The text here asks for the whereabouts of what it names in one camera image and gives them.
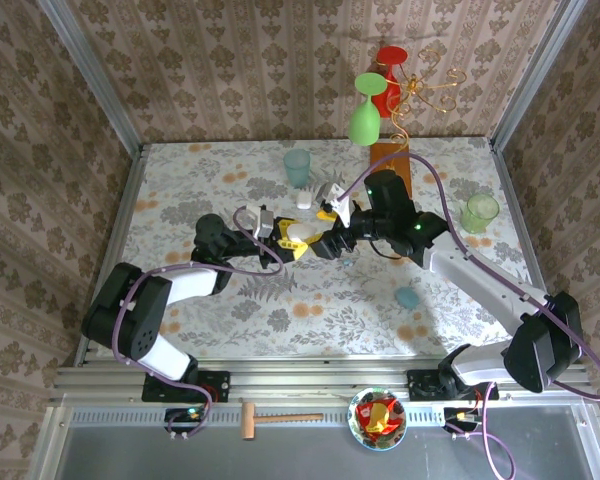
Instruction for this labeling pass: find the blue earbud charging case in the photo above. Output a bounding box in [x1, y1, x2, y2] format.
[394, 286, 420, 310]

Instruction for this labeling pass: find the blue plastic tumbler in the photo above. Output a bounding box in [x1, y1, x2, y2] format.
[282, 148, 312, 190]

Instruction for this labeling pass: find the floral tablecloth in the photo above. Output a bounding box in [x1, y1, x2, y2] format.
[87, 137, 556, 359]

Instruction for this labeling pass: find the green plastic cup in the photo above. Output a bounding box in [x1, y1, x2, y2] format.
[459, 192, 501, 235]

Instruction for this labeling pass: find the green plastic wine glass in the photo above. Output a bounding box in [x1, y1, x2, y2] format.
[347, 72, 387, 147]

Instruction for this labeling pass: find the red plastic wine glass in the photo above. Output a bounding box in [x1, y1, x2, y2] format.
[369, 45, 410, 120]

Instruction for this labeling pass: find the red snack packet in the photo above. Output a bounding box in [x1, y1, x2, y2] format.
[355, 394, 401, 434]

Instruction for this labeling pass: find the wooden mallet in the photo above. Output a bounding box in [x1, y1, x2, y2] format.
[240, 401, 325, 441]

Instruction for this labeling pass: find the yellow snack packet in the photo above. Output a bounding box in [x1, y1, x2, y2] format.
[367, 402, 389, 432]

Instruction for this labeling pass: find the patterned bowl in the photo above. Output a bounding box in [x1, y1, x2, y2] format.
[347, 387, 408, 452]

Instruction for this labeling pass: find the thin black cable loop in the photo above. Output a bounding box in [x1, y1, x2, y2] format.
[369, 239, 406, 261]

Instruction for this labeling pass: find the gold wire rack wooden base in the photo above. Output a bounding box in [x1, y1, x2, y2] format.
[368, 47, 469, 202]

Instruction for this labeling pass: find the aluminium side rail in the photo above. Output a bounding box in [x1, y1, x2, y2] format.
[72, 144, 149, 369]
[487, 137, 569, 364]

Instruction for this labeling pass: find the aluminium cross rail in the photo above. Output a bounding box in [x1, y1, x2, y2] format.
[49, 357, 594, 406]

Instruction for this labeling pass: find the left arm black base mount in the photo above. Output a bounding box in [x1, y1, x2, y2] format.
[141, 369, 231, 404]

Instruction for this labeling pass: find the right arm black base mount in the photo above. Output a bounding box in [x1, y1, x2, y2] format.
[406, 368, 500, 402]

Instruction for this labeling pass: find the slotted grey cable duct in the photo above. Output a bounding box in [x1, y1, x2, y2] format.
[69, 407, 446, 426]

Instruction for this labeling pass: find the aluminium frame post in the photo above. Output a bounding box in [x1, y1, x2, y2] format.
[37, 0, 144, 151]
[489, 0, 589, 151]

